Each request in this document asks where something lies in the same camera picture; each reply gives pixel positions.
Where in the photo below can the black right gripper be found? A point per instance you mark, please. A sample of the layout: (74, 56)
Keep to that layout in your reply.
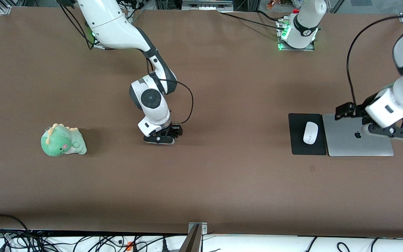
(173, 131)

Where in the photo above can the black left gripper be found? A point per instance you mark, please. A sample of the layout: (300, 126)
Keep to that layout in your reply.
(358, 110)

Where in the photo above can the white computer mouse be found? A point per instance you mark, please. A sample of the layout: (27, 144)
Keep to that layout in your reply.
(310, 133)

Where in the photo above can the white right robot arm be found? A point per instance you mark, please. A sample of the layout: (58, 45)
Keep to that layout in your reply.
(114, 28)

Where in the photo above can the black mouse pad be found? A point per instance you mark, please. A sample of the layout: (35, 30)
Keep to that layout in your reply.
(296, 134)

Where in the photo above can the silver closed laptop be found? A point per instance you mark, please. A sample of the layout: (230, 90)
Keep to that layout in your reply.
(341, 143)

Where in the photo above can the green dinosaur plush toy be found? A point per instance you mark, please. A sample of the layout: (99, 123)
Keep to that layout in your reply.
(61, 141)

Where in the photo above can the orange plug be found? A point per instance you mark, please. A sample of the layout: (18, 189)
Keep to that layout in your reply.
(129, 245)

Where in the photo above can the grey equipment box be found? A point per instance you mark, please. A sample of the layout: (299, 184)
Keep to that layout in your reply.
(206, 5)

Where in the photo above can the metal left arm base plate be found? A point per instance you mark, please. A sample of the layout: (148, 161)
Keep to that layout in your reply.
(310, 49)

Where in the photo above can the aluminium frame post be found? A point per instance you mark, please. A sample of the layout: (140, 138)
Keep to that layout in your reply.
(192, 238)

